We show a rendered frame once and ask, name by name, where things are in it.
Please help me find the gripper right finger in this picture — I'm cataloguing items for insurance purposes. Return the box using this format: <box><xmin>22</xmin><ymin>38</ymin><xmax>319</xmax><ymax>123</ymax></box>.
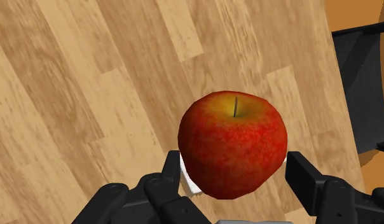
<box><xmin>285</xmin><ymin>151</ymin><xmax>384</xmax><ymax>224</ymax></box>

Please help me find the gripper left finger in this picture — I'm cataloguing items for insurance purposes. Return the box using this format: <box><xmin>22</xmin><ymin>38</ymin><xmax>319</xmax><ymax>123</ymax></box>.
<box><xmin>71</xmin><ymin>150</ymin><xmax>212</xmax><ymax>224</ymax></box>

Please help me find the red yellow apple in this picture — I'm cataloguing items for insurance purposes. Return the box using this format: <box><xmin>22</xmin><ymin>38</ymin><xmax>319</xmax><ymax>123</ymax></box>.
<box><xmin>177</xmin><ymin>90</ymin><xmax>288</xmax><ymax>200</ymax></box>

